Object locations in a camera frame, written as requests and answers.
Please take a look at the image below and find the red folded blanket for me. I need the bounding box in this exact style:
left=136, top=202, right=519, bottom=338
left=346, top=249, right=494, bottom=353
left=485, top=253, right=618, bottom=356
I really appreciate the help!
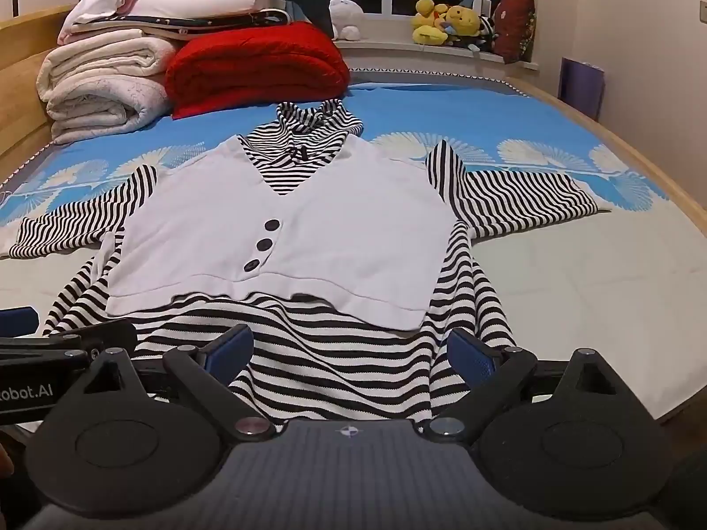
left=164, top=21, right=352, bottom=121

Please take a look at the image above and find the white plush toy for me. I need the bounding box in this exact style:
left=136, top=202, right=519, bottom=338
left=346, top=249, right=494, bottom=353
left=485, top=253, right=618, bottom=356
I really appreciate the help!
left=329, top=0, right=368, bottom=42

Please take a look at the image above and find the yellow duck plush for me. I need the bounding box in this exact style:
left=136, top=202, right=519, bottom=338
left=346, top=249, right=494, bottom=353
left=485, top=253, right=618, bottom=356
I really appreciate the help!
left=412, top=0, right=449, bottom=46
left=445, top=5, right=483, bottom=41

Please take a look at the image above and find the purple box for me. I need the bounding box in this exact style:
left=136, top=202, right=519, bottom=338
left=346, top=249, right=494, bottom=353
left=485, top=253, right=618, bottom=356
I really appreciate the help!
left=558, top=57, right=606, bottom=121

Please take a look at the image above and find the dark red cushion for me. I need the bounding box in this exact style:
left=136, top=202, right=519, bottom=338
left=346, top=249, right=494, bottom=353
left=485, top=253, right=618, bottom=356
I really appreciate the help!
left=491, top=0, right=538, bottom=65

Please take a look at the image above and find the striped top with white vest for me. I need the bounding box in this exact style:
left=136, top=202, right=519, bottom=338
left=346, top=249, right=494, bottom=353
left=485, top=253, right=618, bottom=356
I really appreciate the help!
left=10, top=98, right=600, bottom=432

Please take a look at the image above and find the white folded pillow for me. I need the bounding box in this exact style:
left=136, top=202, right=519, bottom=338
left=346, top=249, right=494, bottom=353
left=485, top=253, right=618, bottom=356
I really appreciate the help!
left=118, top=0, right=277, bottom=19

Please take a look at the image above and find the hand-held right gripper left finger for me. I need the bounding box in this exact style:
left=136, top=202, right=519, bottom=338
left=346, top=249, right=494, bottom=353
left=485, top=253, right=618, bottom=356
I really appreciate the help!
left=82, top=324, right=277, bottom=443

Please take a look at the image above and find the blue and white printed mat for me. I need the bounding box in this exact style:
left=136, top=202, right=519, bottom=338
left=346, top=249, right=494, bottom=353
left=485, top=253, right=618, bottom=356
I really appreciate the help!
left=0, top=69, right=698, bottom=426

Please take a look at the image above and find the window sill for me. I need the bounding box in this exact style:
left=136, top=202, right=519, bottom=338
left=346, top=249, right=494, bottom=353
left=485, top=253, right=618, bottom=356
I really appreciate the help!
left=334, top=38, right=540, bottom=75

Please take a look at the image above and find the dark star-print folded blanket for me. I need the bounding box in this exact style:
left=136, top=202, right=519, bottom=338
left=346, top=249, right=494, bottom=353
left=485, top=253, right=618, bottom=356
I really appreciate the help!
left=71, top=8, right=293, bottom=42

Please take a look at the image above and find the white folded quilt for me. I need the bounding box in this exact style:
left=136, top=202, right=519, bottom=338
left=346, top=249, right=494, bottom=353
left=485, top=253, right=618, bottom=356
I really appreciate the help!
left=36, top=29, right=180, bottom=146

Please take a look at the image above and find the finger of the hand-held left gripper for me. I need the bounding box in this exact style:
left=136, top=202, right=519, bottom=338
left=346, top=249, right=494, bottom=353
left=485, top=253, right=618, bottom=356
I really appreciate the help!
left=0, top=320, right=139, bottom=366
left=0, top=309, right=41, bottom=340

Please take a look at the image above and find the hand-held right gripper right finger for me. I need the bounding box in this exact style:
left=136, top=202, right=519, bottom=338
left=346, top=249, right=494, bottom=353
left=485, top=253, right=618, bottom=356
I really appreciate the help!
left=428, top=328, right=615, bottom=446

